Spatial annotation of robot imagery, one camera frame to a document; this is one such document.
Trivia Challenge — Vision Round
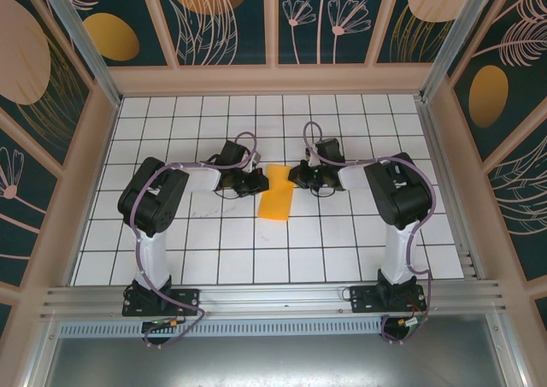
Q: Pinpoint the grey metal sheet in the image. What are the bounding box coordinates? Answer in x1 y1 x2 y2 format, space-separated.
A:
23 314 526 387

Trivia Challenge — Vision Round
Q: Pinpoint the aluminium side rail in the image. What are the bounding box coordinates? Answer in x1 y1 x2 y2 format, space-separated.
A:
416 96 488 282

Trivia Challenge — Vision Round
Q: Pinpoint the slotted grey cable duct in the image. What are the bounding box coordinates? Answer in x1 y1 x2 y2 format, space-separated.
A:
57 320 385 339

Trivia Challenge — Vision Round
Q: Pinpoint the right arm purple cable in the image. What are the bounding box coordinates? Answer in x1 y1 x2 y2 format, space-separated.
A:
302 120 437 345

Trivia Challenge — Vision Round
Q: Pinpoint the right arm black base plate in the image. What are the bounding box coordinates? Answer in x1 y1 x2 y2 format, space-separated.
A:
349 284 428 315

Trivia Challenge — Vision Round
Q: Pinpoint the aluminium mounting rail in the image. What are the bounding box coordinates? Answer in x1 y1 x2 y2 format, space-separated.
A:
39 278 509 322

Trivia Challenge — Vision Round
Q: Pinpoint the orange square paper sheet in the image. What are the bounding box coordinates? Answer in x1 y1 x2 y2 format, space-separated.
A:
257 163 296 224

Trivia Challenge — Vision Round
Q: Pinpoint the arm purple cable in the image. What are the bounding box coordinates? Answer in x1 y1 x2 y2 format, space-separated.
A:
131 131 257 349
302 120 437 345

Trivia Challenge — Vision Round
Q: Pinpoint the aluminium frame post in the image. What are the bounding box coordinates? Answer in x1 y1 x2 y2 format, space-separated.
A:
418 0 500 103
35 0 124 108

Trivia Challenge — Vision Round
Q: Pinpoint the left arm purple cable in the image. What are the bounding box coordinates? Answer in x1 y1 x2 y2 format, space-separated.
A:
131 131 257 349

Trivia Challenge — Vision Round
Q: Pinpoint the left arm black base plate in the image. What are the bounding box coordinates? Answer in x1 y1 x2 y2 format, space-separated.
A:
121 287 202 318

